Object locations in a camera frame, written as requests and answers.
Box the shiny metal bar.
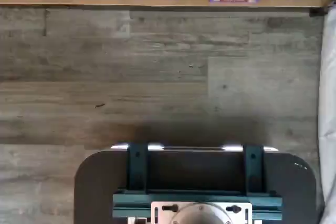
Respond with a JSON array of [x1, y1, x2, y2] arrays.
[[110, 143, 279, 153]]

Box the silver mounting plate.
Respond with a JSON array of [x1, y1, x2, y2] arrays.
[[151, 200, 253, 224]]

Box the light grey curtain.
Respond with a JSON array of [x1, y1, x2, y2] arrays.
[[318, 0, 336, 224]]

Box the teal metal clamp frame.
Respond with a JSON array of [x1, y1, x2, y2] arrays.
[[112, 144, 283, 224]]

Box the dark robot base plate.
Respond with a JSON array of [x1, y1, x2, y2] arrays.
[[74, 144, 323, 224]]

